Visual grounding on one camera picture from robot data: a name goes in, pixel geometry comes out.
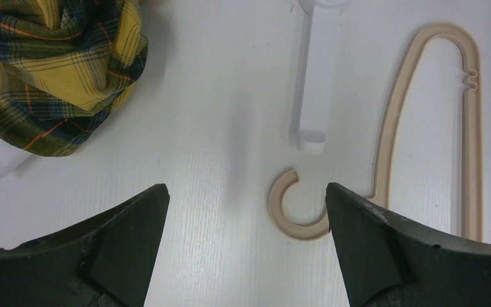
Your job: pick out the beige hanger with left hook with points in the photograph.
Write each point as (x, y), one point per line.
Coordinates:
(472, 152)

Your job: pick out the yellow plaid shirt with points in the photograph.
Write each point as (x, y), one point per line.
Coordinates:
(65, 67)

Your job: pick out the left white rack foot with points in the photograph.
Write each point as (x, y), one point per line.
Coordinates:
(316, 78)

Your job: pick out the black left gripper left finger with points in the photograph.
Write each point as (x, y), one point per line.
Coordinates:
(106, 260)

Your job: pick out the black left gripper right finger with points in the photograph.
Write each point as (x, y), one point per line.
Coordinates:
(389, 260)

